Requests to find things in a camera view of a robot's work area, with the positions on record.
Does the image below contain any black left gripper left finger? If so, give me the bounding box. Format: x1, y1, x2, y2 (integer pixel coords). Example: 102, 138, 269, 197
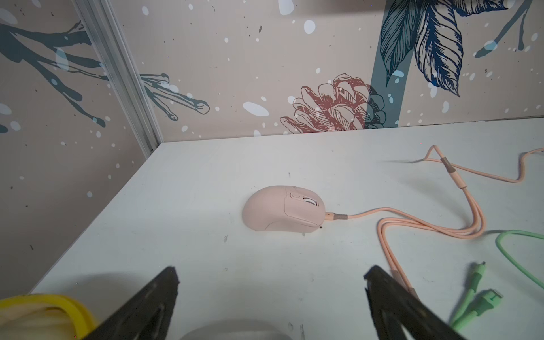
85, 266, 179, 340

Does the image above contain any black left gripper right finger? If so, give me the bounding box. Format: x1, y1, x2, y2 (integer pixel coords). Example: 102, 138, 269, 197
364, 266, 463, 340

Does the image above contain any light green charging cable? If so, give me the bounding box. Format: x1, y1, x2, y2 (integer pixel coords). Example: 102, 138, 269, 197
449, 229, 544, 332

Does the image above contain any silver grey computer mouse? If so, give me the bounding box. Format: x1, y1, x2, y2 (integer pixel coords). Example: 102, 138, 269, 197
181, 320, 292, 340

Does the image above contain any pink computer mouse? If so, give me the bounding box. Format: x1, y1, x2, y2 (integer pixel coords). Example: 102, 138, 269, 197
242, 186, 326, 234

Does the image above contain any yellow bowl with buns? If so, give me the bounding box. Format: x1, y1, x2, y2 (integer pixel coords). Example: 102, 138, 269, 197
1, 294, 99, 339

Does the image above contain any pink charging cable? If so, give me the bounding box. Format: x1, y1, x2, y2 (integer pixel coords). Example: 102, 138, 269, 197
324, 144, 544, 298

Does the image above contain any aluminium frame corner post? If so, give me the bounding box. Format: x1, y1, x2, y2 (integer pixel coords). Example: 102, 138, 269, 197
73, 0, 164, 157

